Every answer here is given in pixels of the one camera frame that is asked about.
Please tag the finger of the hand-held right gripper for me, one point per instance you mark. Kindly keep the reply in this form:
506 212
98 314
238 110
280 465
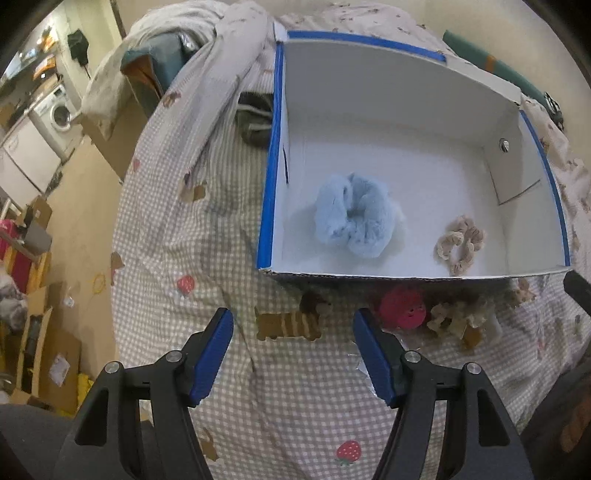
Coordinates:
579 288

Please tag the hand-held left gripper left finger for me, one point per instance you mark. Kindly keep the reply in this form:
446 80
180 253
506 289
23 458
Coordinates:
213 355

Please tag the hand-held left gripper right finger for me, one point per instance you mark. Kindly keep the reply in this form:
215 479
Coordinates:
373 362

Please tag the beige and white fluffy scrunchie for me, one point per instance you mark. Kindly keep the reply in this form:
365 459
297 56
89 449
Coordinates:
455 318

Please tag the white cardboard box blue tape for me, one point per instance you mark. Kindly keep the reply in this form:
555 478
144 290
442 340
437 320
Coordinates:
415 138

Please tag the checked printed bedsheet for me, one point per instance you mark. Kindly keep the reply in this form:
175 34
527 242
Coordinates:
277 415

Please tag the beige knitted scrunchie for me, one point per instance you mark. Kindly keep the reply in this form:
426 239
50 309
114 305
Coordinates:
461 244

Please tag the light blue fluffy scrunchie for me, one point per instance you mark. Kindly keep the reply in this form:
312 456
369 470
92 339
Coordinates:
355 217

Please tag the open cardboard box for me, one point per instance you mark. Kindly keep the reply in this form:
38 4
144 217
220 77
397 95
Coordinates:
55 360

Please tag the small black object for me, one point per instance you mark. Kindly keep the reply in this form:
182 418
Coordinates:
554 108

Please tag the cardboard box with dark items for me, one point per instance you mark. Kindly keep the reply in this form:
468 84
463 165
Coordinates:
36 226

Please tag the pink and yellow rack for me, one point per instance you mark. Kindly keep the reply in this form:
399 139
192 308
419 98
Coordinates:
16 258

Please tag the green mat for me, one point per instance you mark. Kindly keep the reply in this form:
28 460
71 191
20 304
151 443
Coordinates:
494 62

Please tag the white cabinet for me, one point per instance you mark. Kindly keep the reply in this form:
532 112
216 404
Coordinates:
25 152

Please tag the white washing machine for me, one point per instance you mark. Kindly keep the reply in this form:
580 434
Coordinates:
57 115

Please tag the white floral quilt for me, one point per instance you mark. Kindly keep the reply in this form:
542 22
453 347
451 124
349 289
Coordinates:
221 60

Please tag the teal and orange cloth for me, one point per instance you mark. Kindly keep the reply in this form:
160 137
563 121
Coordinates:
154 53

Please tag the hanging black jacket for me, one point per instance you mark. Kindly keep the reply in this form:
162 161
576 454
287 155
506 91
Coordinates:
78 46

